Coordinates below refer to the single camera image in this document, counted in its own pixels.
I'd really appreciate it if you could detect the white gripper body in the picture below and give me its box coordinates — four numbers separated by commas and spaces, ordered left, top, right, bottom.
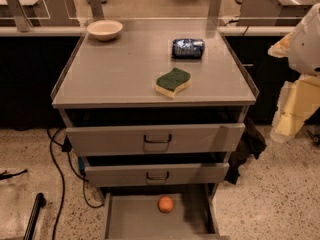
288, 3, 320, 75

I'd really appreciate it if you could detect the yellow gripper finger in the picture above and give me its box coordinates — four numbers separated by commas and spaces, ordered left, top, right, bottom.
268, 33, 292, 58
270, 75, 320, 143

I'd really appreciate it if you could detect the orange fruit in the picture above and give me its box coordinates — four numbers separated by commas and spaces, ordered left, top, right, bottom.
158, 196, 174, 213

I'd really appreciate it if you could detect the grey top drawer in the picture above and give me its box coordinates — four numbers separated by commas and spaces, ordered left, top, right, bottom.
66, 123, 245, 156

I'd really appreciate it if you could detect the grey drawer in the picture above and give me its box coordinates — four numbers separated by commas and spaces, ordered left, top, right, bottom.
66, 123, 245, 156
85, 163, 229, 187
101, 190, 231, 240

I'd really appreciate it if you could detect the grey metal drawer cabinet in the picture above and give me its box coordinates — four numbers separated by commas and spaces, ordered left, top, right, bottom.
50, 18, 260, 198

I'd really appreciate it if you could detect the grey bottom drawer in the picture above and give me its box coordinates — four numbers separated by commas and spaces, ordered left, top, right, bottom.
101, 190, 231, 240

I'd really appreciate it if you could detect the grey middle drawer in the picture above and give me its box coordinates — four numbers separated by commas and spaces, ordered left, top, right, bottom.
85, 163, 229, 187

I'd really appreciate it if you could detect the grey background desk right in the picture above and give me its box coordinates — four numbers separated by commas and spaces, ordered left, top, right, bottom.
237, 0, 320, 26

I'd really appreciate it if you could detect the grey background desk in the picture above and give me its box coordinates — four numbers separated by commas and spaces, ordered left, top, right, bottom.
0, 0, 80, 27
237, 0, 320, 26

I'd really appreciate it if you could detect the dark cloth behind cabinet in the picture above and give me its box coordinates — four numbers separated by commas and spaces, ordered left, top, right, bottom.
225, 117, 267, 184

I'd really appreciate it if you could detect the blue foil snack bag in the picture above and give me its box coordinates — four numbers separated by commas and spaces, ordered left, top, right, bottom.
171, 38, 205, 59

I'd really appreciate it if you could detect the green yellow sponge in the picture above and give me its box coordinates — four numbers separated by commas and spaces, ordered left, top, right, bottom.
155, 68, 191, 98

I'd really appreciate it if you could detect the clear acrylic barrier panel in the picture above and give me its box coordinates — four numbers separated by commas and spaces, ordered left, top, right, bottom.
73, 0, 221, 33

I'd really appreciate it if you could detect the white ceramic bowl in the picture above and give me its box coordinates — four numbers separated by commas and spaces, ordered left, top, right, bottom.
87, 20, 123, 41

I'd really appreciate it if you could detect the grey background desk left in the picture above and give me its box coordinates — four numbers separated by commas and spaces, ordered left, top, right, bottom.
0, 0, 80, 27

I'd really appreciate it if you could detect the black bar on floor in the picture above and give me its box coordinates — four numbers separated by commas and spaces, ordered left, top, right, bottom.
22, 193, 46, 240

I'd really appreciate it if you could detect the black power cable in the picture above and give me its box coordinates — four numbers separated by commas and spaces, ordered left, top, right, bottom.
46, 127, 104, 240

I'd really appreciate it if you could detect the black cable floor left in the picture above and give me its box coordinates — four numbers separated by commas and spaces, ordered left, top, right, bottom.
0, 169, 28, 181

